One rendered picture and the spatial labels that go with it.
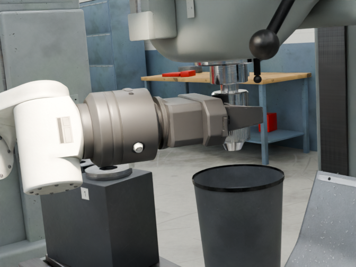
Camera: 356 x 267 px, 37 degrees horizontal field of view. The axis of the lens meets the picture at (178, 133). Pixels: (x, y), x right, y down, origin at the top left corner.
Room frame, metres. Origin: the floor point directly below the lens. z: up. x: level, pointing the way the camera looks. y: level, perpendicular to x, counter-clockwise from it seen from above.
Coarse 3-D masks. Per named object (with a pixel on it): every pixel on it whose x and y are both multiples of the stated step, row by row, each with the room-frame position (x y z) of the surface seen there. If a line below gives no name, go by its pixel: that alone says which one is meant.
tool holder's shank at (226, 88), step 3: (225, 84) 0.65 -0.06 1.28; (228, 84) 0.65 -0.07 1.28; (231, 84) 0.66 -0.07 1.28; (234, 84) 0.66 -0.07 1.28; (237, 84) 0.66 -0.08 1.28; (222, 87) 0.66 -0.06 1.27; (225, 87) 0.66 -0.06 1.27; (228, 87) 0.66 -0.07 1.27; (231, 87) 0.66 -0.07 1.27; (234, 87) 0.66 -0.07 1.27; (237, 87) 0.66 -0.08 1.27; (222, 90) 0.66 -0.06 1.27; (225, 90) 0.66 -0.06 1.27; (228, 90) 0.66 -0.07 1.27; (231, 90) 0.66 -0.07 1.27; (234, 90) 0.66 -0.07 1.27; (237, 90) 0.66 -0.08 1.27
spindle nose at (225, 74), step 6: (210, 66) 0.66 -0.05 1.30; (216, 66) 0.65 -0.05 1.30; (222, 66) 0.65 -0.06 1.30; (228, 66) 0.64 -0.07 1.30; (234, 66) 0.65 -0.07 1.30; (240, 66) 0.65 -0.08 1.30; (246, 66) 0.66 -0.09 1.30; (210, 72) 0.66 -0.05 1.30; (216, 72) 0.65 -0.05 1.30; (222, 72) 0.65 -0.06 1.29; (228, 72) 0.64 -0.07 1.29; (234, 72) 0.65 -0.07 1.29; (240, 72) 0.65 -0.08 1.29; (246, 72) 0.66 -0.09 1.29; (210, 78) 0.66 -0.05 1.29; (216, 78) 0.65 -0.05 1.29; (222, 78) 0.65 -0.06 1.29; (228, 78) 0.65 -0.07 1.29; (234, 78) 0.65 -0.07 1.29; (240, 78) 0.65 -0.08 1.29; (246, 78) 0.66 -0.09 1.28; (216, 84) 0.65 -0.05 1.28; (222, 84) 0.65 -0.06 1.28
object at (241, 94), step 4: (212, 92) 0.67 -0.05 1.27; (216, 92) 0.67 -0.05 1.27; (220, 92) 0.66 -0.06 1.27; (224, 92) 0.66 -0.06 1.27; (228, 92) 0.66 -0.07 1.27; (232, 92) 0.65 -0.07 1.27; (236, 92) 0.65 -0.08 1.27; (240, 92) 0.65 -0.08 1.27; (244, 92) 0.65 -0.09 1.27; (212, 96) 0.66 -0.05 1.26; (216, 96) 0.65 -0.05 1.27; (220, 96) 0.65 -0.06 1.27; (224, 96) 0.65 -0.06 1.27; (228, 96) 0.65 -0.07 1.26; (232, 96) 0.65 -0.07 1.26; (236, 96) 0.65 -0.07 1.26; (240, 96) 0.65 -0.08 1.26; (244, 96) 0.65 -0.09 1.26; (224, 100) 0.65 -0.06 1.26; (228, 100) 0.65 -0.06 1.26; (232, 100) 0.65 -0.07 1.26; (236, 100) 0.65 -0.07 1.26; (240, 100) 0.65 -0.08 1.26
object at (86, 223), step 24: (96, 168) 1.00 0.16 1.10; (120, 168) 0.98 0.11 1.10; (72, 192) 0.98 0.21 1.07; (96, 192) 0.93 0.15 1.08; (120, 192) 0.93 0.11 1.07; (144, 192) 0.98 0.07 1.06; (48, 216) 1.04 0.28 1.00; (72, 216) 0.99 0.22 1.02; (96, 216) 0.93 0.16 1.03; (120, 216) 0.93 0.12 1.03; (144, 216) 0.97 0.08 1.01; (48, 240) 1.05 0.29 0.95; (72, 240) 0.99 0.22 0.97; (96, 240) 0.94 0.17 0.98; (120, 240) 0.93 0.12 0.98; (144, 240) 0.97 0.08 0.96; (72, 264) 1.00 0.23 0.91; (96, 264) 0.94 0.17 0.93; (120, 264) 0.92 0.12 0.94; (144, 264) 0.97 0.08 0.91
